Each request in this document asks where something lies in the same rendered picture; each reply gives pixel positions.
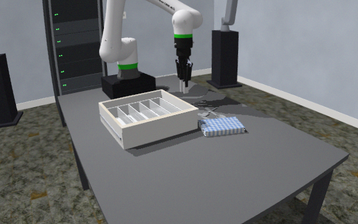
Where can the blue and white checkered towel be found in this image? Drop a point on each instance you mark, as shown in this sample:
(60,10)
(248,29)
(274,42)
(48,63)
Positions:
(221,126)

